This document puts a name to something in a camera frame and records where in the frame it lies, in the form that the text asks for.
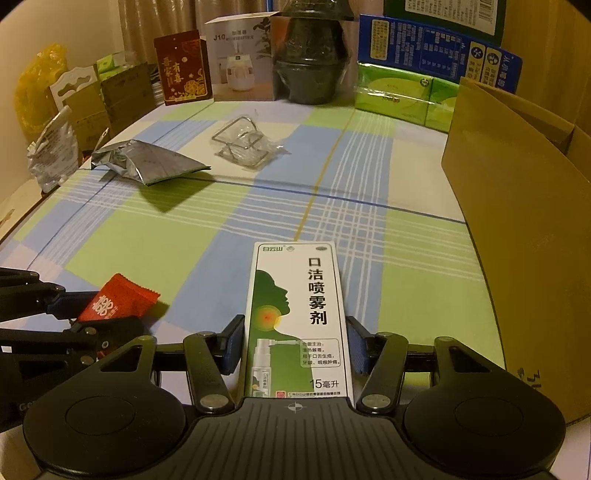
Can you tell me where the red candy packet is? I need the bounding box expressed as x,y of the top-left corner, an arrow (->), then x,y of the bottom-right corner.
77,273 -> 160,323

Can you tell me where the green white medicine box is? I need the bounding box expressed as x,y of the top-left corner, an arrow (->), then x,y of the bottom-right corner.
242,241 -> 353,399

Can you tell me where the silver foil bag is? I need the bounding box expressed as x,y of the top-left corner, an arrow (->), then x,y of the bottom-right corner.
91,139 -> 211,186

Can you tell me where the clear plastic wire stand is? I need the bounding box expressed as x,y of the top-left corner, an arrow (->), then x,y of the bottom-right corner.
211,115 -> 288,170

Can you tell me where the crumpled white plastic bag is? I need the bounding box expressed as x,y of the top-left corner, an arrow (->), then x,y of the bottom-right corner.
27,106 -> 79,194

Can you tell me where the yellow plastic bag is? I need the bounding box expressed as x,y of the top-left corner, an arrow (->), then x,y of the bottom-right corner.
13,43 -> 68,142

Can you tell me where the plaid tablecloth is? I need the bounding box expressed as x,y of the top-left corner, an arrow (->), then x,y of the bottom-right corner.
1,102 -> 503,363

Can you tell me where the brown kraft paper box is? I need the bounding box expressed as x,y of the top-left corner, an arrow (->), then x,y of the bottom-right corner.
65,63 -> 156,152

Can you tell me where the brown cardboard box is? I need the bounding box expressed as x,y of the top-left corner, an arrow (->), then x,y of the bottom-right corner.
442,79 -> 590,423

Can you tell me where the small green box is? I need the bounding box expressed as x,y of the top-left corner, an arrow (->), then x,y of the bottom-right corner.
95,50 -> 137,82

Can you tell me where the green tissue pack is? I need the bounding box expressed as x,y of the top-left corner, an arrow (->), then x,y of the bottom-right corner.
355,63 -> 459,133

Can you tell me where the red gold envelope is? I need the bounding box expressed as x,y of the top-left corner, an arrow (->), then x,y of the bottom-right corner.
153,30 -> 213,106

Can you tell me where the white humidifier product box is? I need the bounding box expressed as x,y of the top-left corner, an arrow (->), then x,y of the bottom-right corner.
204,12 -> 277,101

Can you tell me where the dark green bagged pot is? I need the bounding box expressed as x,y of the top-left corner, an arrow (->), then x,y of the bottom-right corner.
274,0 -> 355,105

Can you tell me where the blue printed box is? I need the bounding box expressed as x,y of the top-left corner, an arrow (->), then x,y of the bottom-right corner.
358,15 -> 523,94

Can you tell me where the dark green printed box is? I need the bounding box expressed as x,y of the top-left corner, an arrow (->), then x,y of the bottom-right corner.
383,0 -> 507,46

